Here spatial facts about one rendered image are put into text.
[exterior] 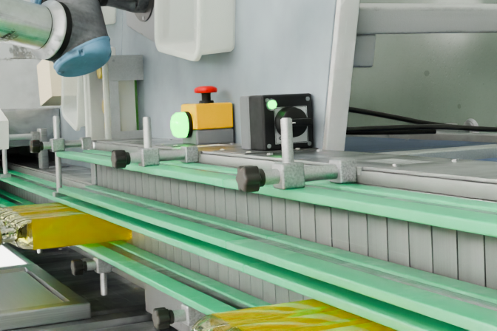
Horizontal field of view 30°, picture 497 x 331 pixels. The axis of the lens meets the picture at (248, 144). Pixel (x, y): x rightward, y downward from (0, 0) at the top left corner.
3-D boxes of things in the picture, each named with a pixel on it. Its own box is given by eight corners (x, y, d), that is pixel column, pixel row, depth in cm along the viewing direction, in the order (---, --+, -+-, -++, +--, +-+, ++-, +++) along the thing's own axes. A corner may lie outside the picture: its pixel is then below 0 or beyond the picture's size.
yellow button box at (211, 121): (221, 141, 165) (182, 144, 162) (219, 100, 165) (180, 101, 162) (237, 142, 159) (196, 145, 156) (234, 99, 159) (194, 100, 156)
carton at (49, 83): (62, 64, 272) (36, 65, 268) (75, 52, 257) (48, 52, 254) (66, 105, 270) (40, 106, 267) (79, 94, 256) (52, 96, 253)
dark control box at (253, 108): (291, 146, 140) (240, 150, 137) (289, 94, 140) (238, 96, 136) (317, 148, 133) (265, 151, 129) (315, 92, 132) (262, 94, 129)
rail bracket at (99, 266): (143, 287, 171) (71, 296, 166) (140, 250, 171) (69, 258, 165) (149, 291, 167) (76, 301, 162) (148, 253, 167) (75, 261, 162)
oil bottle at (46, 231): (123, 236, 179) (11, 248, 170) (122, 207, 179) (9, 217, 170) (132, 239, 174) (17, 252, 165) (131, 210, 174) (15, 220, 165)
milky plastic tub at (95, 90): (123, 152, 220) (86, 155, 216) (117, 57, 219) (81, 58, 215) (146, 155, 204) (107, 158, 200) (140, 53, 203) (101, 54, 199)
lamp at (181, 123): (184, 137, 161) (168, 138, 160) (183, 111, 161) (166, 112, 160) (193, 137, 157) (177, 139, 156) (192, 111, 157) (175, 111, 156)
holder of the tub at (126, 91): (126, 174, 220) (93, 177, 217) (120, 58, 219) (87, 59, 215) (149, 179, 204) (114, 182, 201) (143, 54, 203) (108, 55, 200)
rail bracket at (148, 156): (193, 161, 143) (109, 168, 138) (191, 114, 143) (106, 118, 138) (203, 162, 140) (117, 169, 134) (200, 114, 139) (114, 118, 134)
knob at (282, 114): (303, 137, 132) (314, 137, 129) (275, 139, 130) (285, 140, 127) (302, 105, 132) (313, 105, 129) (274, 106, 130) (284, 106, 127)
